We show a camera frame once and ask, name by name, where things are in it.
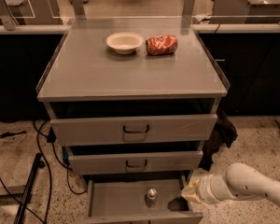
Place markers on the crushed orange soda can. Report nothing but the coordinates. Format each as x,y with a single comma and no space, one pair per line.
161,45

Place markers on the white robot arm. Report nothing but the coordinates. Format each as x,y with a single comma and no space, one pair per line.
239,183

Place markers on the grey top drawer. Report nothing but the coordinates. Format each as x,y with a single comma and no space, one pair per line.
127,130

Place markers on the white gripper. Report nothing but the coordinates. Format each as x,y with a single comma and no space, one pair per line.
204,187

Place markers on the white paper bowl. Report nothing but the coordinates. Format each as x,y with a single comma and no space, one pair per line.
124,43

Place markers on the grey middle drawer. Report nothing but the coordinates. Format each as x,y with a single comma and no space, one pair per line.
135,162

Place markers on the black tool on floor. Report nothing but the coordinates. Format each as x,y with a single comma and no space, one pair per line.
8,134

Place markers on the black bar on floor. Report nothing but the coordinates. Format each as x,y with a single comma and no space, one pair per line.
27,192

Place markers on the dark cloth on cabinet side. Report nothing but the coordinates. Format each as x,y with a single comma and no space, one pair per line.
224,133

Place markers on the grey bottom drawer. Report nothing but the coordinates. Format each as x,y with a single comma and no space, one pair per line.
124,203

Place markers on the silver redbull can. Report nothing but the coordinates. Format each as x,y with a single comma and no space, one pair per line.
151,198

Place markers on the grey drawer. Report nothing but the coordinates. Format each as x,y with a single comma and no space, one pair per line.
124,203
135,162
127,130

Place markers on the grey metal drawer cabinet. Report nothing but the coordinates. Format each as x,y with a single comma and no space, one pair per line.
88,79

